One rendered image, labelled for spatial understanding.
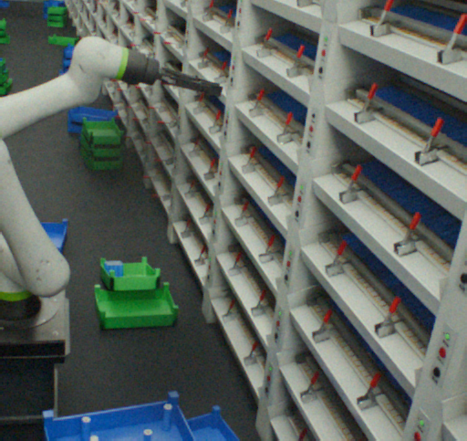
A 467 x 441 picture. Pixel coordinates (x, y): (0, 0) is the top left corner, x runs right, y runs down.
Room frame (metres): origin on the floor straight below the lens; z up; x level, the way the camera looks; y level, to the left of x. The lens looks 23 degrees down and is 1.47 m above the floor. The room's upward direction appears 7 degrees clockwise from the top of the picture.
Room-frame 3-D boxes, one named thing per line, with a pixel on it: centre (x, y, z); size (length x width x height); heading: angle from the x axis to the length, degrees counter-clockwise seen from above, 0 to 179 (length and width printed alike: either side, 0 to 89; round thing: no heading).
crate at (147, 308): (2.31, 0.32, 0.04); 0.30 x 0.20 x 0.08; 109
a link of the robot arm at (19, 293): (1.71, 0.59, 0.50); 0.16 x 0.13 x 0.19; 52
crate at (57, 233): (2.77, 0.84, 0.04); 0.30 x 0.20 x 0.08; 9
